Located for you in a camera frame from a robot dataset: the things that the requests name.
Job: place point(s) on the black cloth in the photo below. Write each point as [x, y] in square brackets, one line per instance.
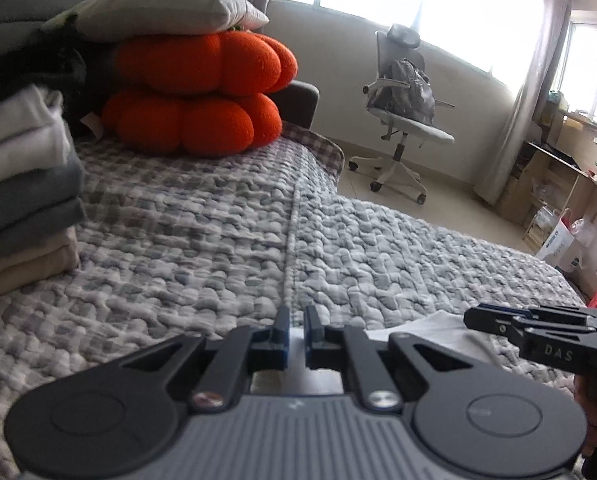
[53, 75]

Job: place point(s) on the beige folded garment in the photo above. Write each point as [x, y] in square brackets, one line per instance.
[23, 265]

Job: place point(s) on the white garment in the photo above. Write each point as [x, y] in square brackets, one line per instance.
[18, 130]
[428, 330]

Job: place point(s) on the person's right hand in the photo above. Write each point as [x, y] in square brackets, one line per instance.
[589, 400]

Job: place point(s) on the dark grey cloth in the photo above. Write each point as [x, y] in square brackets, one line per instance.
[23, 5]

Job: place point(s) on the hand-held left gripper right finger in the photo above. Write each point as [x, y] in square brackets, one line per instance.
[312, 342]

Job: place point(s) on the large window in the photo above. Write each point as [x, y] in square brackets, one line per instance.
[428, 5]

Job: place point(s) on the dark upholstered headboard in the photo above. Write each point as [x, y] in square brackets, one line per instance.
[296, 102]

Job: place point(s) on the white office chair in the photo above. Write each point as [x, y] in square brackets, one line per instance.
[408, 130]

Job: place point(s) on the grey backpack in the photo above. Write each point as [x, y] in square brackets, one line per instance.
[411, 90]

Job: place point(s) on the white folded garment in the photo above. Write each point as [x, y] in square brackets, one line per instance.
[18, 130]

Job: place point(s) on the plaid bed sheet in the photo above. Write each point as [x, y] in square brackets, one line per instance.
[318, 150]

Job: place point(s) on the wooden desk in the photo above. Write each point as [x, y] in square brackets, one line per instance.
[583, 185]

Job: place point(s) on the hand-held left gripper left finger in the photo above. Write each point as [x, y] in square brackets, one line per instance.
[284, 342]

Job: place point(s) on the grey checkered quilt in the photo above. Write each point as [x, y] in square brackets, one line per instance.
[178, 240]

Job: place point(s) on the white shopping bag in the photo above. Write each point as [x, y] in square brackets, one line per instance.
[556, 247]

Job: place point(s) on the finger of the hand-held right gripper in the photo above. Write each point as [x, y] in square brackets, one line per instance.
[553, 314]
[488, 322]

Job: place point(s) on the clear plastic bag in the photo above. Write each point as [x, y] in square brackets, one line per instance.
[586, 232]

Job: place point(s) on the dark grey folded garment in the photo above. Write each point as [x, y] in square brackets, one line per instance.
[28, 232]

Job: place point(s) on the light grey pillow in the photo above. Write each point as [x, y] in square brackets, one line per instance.
[168, 7]

